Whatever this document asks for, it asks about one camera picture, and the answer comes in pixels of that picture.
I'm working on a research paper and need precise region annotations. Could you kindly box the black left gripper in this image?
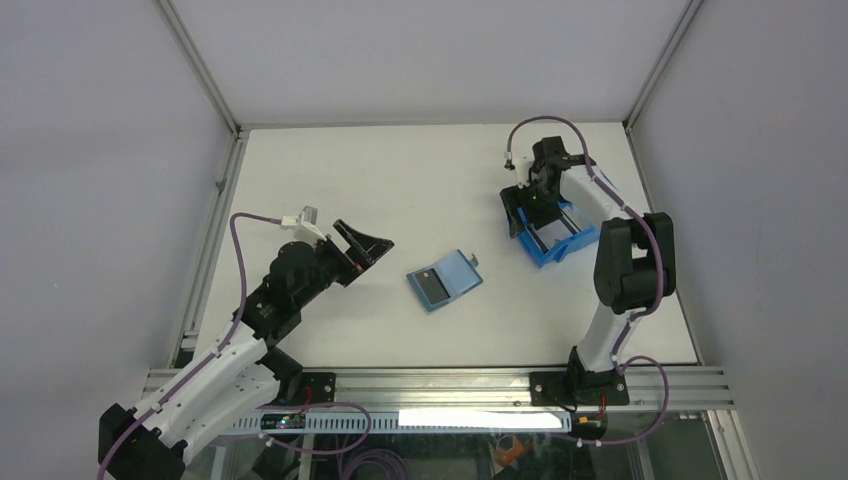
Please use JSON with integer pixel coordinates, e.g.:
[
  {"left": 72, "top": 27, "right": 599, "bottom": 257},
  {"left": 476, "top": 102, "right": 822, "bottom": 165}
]
[{"left": 294, "top": 220, "right": 392, "bottom": 308}]

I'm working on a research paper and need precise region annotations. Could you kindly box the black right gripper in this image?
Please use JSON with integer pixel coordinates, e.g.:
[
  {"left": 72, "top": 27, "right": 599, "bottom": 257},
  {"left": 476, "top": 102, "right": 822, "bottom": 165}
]
[{"left": 500, "top": 179, "right": 562, "bottom": 238}]

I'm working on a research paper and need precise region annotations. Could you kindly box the blue plastic bin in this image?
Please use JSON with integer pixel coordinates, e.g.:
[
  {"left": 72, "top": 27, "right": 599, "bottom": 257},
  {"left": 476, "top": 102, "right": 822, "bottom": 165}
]
[{"left": 508, "top": 175, "right": 607, "bottom": 268}]

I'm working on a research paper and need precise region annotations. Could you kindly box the silver credit card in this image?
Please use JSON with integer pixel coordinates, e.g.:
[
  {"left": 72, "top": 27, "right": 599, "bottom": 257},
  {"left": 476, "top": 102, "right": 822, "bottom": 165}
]
[{"left": 414, "top": 268, "right": 450, "bottom": 305}]

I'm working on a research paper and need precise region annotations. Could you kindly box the teal leather card holder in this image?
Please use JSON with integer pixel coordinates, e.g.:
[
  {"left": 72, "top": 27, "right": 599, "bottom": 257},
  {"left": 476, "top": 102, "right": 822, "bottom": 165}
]
[{"left": 406, "top": 250, "right": 484, "bottom": 312}]

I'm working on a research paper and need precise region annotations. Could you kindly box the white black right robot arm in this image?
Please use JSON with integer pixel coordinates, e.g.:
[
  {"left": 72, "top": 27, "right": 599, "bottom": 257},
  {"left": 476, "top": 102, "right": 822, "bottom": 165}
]
[{"left": 500, "top": 137, "right": 676, "bottom": 405}]

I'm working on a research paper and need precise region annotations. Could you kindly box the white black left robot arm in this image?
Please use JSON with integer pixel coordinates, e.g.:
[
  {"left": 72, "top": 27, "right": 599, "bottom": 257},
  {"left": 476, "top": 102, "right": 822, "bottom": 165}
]
[{"left": 96, "top": 217, "right": 394, "bottom": 479}]

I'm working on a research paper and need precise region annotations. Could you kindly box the small green circuit board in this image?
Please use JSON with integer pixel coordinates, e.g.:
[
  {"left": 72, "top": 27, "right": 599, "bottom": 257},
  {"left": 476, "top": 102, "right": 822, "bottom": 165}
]
[{"left": 260, "top": 413, "right": 306, "bottom": 430}]

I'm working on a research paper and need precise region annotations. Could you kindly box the orange object under table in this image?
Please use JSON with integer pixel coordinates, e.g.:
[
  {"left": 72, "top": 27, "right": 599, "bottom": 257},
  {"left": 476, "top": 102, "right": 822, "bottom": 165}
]
[{"left": 490, "top": 435, "right": 534, "bottom": 469}]

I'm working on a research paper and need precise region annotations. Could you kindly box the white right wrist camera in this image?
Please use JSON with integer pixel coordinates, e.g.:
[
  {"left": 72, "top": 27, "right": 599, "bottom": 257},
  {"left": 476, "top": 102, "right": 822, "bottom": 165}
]
[{"left": 504, "top": 150, "right": 533, "bottom": 189}]

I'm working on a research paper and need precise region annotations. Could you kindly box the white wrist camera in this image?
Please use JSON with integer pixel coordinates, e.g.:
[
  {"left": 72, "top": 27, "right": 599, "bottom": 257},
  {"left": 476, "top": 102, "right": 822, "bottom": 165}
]
[
  {"left": 280, "top": 206, "right": 326, "bottom": 245},
  {"left": 504, "top": 150, "right": 533, "bottom": 189}
]

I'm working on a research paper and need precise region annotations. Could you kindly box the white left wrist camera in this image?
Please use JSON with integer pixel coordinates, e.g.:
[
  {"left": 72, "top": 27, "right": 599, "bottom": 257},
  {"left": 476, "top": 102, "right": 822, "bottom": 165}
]
[{"left": 280, "top": 206, "right": 326, "bottom": 245}]

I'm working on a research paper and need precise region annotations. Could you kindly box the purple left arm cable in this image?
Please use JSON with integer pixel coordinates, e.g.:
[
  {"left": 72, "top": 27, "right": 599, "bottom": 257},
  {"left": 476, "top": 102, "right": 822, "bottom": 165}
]
[{"left": 96, "top": 212, "right": 374, "bottom": 480}]

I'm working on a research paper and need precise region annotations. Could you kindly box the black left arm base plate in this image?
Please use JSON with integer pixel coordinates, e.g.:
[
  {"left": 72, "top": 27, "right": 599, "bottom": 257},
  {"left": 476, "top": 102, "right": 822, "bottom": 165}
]
[{"left": 268, "top": 371, "right": 337, "bottom": 407}]

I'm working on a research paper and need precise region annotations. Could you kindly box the white slotted cable duct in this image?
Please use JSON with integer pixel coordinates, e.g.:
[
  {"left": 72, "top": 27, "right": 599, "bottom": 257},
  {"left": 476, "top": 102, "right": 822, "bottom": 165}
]
[{"left": 224, "top": 409, "right": 572, "bottom": 436}]

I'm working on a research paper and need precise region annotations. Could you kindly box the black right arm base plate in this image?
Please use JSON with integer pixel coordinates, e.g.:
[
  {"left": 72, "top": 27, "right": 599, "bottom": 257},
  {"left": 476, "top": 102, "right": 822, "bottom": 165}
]
[{"left": 529, "top": 370, "right": 630, "bottom": 407}]

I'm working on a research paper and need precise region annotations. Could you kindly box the coiled purple cable below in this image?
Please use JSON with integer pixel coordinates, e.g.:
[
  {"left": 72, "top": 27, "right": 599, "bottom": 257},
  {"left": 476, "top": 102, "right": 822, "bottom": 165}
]
[{"left": 337, "top": 449, "right": 412, "bottom": 480}]

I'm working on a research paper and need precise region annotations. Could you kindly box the aluminium right frame post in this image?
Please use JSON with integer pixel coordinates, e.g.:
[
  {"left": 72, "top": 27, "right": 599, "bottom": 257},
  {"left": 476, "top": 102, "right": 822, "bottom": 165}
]
[{"left": 622, "top": 0, "right": 705, "bottom": 135}]

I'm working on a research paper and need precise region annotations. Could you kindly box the aluminium frame post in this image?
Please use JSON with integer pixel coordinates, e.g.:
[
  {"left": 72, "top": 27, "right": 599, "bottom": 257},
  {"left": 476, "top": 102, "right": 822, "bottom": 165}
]
[
  {"left": 622, "top": 0, "right": 705, "bottom": 135},
  {"left": 153, "top": 0, "right": 241, "bottom": 137}
]

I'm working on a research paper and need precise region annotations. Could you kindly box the aluminium front frame rail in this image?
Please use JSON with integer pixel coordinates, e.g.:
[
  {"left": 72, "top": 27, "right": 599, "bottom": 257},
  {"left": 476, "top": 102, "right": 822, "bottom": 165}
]
[{"left": 137, "top": 367, "right": 735, "bottom": 414}]

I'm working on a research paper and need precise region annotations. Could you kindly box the aluminium left frame post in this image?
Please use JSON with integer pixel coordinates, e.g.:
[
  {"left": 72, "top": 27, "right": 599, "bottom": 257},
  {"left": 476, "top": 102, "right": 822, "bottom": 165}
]
[{"left": 153, "top": 0, "right": 241, "bottom": 137}]

